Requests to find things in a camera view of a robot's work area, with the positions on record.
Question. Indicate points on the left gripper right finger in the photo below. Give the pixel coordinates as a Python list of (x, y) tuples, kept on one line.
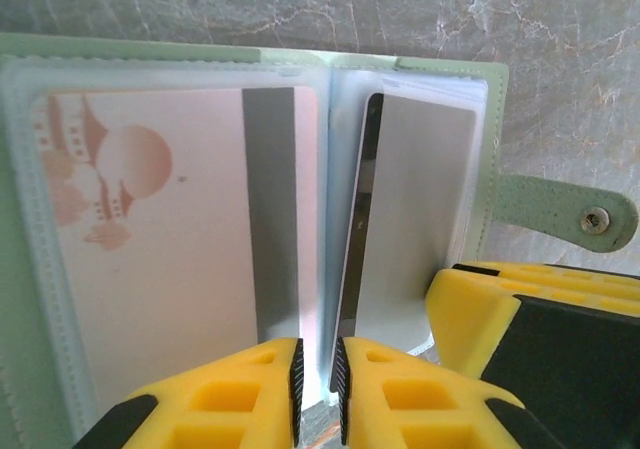
[(410, 399)]

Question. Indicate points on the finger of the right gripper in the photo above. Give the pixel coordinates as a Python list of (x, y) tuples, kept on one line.
[(560, 349)]

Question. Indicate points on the green card holder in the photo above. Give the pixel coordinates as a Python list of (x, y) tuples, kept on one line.
[(150, 51)]

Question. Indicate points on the pale pink printed card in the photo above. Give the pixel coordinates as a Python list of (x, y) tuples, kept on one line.
[(200, 219)]

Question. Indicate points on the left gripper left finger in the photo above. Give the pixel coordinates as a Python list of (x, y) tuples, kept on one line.
[(225, 399)]

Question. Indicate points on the grey card with black stripe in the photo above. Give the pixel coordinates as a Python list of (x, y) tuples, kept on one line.
[(420, 194)]

